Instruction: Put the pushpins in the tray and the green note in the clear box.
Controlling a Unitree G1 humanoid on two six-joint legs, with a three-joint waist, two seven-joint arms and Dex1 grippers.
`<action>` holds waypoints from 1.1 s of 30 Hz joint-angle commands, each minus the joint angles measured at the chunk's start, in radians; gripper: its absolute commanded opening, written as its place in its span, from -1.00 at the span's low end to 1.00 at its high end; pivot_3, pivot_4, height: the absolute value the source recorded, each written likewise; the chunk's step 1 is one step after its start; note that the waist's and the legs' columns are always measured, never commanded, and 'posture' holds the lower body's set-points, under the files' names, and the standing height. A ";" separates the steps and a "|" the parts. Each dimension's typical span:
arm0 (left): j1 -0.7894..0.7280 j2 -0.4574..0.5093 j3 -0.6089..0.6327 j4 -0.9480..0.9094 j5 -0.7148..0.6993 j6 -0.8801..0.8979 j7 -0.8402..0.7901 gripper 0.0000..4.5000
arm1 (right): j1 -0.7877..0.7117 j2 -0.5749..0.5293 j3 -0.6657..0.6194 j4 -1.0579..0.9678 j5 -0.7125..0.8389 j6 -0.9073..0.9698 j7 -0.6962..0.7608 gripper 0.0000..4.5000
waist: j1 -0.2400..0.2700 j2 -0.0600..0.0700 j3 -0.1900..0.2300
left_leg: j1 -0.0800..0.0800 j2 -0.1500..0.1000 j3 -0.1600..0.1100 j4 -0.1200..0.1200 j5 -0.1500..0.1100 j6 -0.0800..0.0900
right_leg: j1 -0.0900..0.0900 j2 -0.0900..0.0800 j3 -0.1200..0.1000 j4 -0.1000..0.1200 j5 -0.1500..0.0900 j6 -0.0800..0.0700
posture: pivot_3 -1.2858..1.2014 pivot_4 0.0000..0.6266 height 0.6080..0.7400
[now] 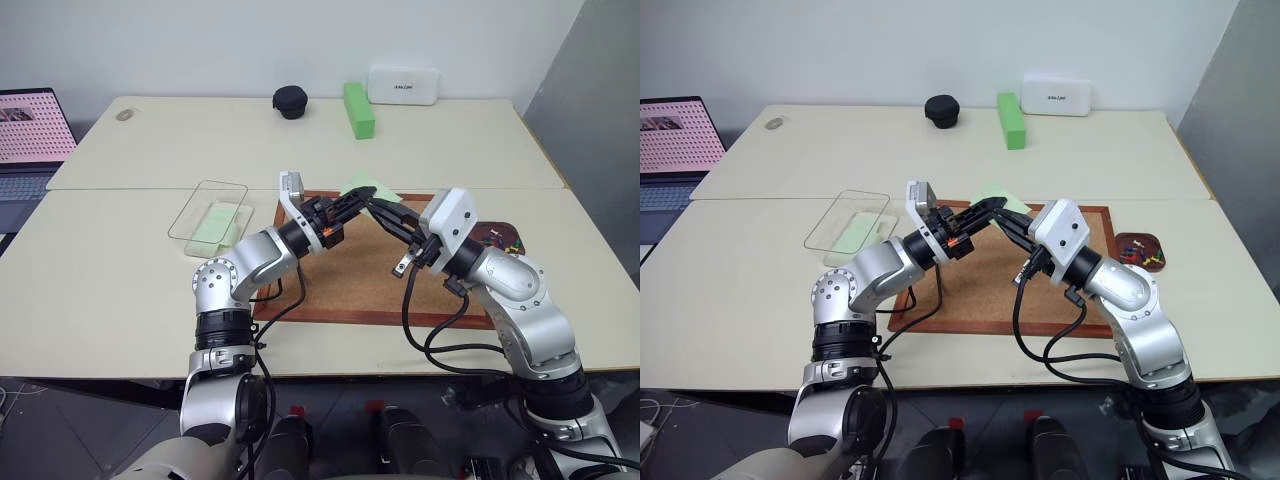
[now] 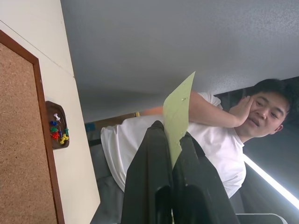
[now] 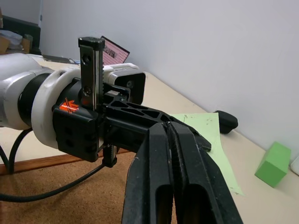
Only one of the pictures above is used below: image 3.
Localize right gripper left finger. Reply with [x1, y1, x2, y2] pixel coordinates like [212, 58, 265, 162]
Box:
[121, 122, 178, 224]

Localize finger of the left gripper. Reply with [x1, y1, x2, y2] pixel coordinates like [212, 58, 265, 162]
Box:
[105, 117, 150, 153]
[104, 83, 212, 152]

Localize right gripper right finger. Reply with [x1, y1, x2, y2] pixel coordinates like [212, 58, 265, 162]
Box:
[167, 121, 245, 224]

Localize light green paper note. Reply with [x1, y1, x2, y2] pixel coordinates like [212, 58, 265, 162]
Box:
[168, 112, 245, 196]

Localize wood-framed cork board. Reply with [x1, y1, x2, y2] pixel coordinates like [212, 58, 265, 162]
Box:
[0, 147, 138, 224]

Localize black round zip case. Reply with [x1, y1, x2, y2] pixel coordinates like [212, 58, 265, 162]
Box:
[214, 110, 239, 135]

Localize laptop with pink screen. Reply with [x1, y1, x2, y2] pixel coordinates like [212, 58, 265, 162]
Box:
[42, 35, 131, 68]

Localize green rectangular block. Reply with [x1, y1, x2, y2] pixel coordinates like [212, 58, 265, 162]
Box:
[254, 141, 292, 189]

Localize white rectangular case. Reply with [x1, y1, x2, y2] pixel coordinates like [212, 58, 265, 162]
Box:
[289, 155, 299, 175]

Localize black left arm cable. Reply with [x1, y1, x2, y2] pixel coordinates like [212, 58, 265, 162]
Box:
[0, 128, 110, 203]

